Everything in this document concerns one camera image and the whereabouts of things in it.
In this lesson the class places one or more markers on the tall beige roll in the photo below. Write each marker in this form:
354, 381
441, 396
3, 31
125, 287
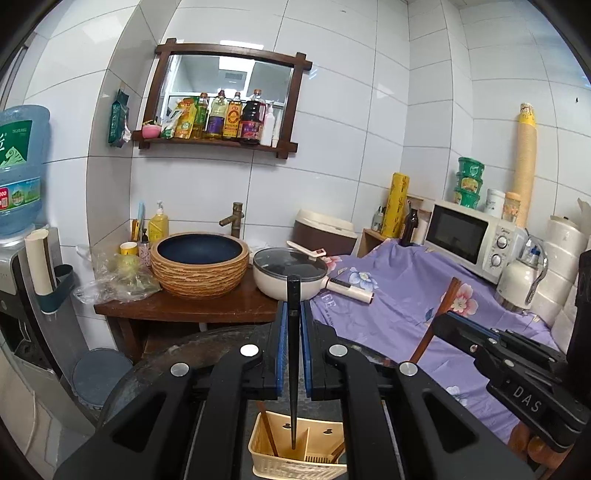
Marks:
525, 160

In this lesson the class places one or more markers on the brown white rice cooker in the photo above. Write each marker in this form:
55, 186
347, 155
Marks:
315, 231

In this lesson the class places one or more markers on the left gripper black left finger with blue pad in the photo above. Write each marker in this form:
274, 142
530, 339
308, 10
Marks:
188, 422

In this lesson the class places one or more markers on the person hand under gripper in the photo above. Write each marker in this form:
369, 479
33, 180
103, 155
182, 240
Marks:
529, 446

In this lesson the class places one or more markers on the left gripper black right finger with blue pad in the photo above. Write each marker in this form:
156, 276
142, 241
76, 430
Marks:
398, 422

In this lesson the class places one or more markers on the blue water jug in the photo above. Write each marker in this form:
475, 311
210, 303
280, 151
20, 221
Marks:
25, 134

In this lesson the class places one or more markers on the brass faucet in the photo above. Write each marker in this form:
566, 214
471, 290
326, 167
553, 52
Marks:
234, 220

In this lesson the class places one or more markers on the dark wooden counter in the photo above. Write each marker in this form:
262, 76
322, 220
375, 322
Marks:
143, 327

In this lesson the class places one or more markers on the black chopstick gold band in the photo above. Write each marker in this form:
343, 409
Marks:
293, 337

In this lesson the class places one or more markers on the white electric kettle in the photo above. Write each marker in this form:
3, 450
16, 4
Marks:
521, 278

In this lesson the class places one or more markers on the yellow soap dispenser bottle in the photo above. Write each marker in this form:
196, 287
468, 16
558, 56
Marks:
158, 225

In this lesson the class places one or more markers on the white pot with glass lid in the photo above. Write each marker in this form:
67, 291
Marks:
272, 268

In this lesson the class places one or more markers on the white microwave oven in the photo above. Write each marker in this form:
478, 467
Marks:
481, 243

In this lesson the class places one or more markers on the teal cup holder with cups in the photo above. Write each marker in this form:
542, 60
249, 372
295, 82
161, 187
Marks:
52, 284

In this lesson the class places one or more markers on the woven brown basin sink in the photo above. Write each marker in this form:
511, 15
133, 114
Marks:
198, 265

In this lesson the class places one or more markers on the clear plastic bag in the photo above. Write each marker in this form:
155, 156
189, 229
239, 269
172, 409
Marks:
119, 276

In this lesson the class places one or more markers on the green stacked noodle cups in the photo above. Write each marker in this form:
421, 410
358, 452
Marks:
469, 182

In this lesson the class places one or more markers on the wooden framed mirror shelf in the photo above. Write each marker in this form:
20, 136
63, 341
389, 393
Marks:
226, 95

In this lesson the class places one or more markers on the yellow roll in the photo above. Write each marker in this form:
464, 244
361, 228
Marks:
396, 206

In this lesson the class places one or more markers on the beige perforated utensil holder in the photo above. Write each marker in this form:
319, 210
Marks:
317, 455

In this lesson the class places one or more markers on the purple floral cloth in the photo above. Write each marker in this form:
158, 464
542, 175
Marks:
408, 285

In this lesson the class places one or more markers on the water dispenser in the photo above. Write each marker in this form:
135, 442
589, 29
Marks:
42, 331

